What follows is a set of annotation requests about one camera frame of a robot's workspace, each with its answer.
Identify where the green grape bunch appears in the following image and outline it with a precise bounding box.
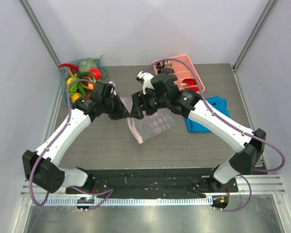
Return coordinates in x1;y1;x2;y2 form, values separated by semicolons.
66;74;79;97

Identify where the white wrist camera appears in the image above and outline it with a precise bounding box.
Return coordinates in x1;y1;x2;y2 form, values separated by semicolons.
108;81;117;96
136;71;154;95

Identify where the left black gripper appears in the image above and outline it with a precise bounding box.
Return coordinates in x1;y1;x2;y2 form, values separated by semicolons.
102;93;130;121

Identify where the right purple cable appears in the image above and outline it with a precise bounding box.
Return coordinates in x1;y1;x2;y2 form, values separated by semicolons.
143;58;287;212

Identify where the red item in tray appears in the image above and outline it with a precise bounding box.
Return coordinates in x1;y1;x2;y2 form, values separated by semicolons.
181;78;199;92

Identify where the clear zip top bag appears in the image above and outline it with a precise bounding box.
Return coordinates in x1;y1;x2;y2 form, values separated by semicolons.
127;110;176;144

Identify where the blue folded cloth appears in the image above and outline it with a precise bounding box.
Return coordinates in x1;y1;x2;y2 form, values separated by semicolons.
184;96;233;134

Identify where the green scallion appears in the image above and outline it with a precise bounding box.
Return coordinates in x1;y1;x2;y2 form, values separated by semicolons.
74;71;96;82

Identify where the white slotted cable duct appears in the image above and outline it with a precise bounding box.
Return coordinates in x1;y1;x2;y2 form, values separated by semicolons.
44;196;213;207

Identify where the green netted melon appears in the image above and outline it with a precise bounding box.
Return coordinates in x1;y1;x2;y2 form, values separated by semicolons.
79;55;103;73

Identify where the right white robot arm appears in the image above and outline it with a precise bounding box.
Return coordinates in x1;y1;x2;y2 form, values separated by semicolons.
130;72;266;192

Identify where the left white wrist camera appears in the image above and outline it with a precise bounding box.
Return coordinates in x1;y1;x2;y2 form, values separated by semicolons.
108;81;117;96

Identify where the green pepper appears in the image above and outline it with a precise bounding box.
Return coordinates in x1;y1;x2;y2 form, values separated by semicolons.
78;83;87;96

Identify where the red chili pepper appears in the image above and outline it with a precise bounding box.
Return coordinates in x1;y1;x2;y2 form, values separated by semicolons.
58;63;79;71

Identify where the orange tangerine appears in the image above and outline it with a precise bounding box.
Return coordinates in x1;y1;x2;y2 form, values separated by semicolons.
81;81;95;90

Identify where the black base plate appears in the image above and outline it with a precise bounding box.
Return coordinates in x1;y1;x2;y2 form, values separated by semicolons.
82;168;238;199

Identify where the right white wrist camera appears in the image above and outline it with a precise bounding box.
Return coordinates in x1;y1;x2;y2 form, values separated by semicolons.
136;71;154;95

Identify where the red apple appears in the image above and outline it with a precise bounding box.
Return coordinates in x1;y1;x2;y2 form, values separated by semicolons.
88;68;101;80

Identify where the yellow lemon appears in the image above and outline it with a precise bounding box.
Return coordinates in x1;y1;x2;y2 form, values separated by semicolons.
71;92;83;103

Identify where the blue plastic fruit basket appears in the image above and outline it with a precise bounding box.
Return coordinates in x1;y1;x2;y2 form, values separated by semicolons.
61;58;108;104

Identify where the pink compartment tray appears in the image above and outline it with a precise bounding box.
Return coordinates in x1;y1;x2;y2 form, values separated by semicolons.
153;55;205;93

